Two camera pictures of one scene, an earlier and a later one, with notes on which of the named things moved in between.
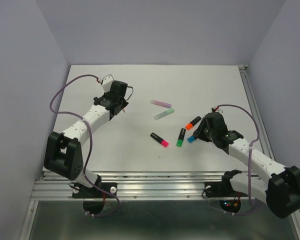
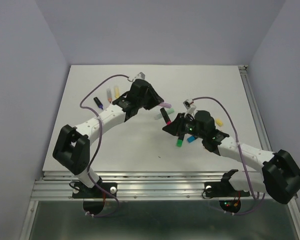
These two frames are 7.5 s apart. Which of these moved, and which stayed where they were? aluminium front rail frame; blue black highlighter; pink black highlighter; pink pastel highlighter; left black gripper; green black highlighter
Moved: pink black highlighter; left black gripper
Stayed: pink pastel highlighter; blue black highlighter; green black highlighter; aluminium front rail frame
